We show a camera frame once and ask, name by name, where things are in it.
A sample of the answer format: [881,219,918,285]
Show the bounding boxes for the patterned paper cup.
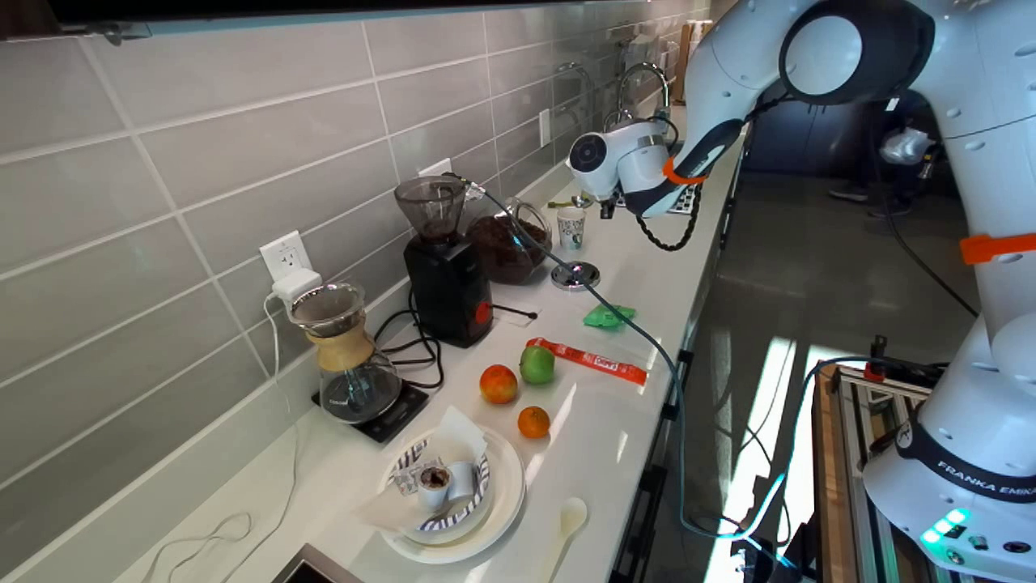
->
[552,203,593,257]

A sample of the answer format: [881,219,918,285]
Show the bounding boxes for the white outlet with charger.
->
[255,228,323,311]

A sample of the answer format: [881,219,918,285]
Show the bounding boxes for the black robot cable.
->
[629,91,779,257]

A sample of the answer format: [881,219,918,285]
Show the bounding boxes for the yellow banana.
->
[545,189,598,212]

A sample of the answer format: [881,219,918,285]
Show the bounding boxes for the glass jar of coffee beans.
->
[472,211,554,287]

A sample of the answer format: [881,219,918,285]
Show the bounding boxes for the patterned bowl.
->
[392,435,498,546]

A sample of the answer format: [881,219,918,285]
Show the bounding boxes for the white charger cable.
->
[138,292,310,583]

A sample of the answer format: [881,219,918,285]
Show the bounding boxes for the wooden robot cart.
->
[813,358,941,583]

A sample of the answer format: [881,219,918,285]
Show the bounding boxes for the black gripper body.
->
[593,175,642,228]

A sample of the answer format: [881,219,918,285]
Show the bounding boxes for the small orange tangerine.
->
[514,402,554,442]

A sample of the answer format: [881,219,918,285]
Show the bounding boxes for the chrome faucet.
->
[612,59,679,122]

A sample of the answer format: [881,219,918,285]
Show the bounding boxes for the white paper filter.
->
[359,406,497,538]

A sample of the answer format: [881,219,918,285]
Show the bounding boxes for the white plastic spoon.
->
[545,494,593,583]

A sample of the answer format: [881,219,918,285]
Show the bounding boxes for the small white espresso cup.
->
[417,464,457,510]

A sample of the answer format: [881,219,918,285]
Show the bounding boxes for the green cloth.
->
[580,302,642,337]

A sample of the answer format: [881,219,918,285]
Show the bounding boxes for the black coffee grinder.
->
[392,171,498,348]

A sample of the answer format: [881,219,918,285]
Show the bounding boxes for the red-orange round fruit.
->
[477,361,522,407]

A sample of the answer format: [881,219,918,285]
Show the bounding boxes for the white plate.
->
[377,423,527,567]

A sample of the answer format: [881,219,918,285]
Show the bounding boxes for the green apple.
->
[518,340,559,388]

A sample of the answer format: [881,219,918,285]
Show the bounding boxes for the chrome jar lid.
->
[546,258,601,292]

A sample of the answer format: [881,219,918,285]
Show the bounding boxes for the black coffee scale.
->
[310,381,430,447]

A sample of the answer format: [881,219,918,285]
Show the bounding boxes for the red packet strip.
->
[526,334,651,388]

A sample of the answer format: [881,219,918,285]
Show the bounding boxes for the black grinder cord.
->
[368,304,447,393]

